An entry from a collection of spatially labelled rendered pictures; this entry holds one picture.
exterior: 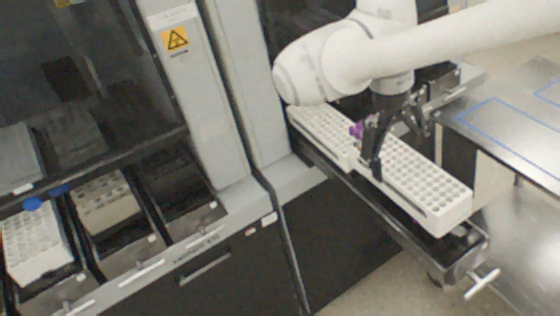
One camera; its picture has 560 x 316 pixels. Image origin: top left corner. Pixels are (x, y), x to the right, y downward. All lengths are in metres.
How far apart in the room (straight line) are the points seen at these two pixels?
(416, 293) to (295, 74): 1.35
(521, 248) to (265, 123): 0.95
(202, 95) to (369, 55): 0.60
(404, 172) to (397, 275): 1.00
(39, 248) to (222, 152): 0.43
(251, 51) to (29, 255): 0.64
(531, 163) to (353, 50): 0.66
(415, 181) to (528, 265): 0.78
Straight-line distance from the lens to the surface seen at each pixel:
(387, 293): 1.93
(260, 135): 1.29
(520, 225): 1.79
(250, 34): 1.16
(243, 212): 1.29
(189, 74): 1.14
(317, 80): 0.71
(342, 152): 1.17
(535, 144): 1.27
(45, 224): 1.30
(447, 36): 0.62
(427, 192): 0.98
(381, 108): 0.92
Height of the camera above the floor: 1.62
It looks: 38 degrees down
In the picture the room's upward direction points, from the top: 8 degrees counter-clockwise
